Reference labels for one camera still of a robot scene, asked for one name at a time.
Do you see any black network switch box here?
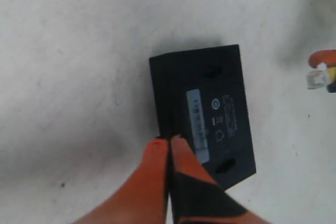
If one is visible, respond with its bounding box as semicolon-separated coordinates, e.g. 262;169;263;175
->
149;45;256;189

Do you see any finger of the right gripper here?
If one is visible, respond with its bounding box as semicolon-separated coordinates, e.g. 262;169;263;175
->
309;49;336;68

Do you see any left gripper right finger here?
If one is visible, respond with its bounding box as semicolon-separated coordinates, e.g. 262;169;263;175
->
170;136;268;223

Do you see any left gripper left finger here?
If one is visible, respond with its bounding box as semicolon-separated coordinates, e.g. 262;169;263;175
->
75;140;169;223

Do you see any yellow ethernet cable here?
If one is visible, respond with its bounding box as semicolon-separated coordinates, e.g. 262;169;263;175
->
306;62;336;93

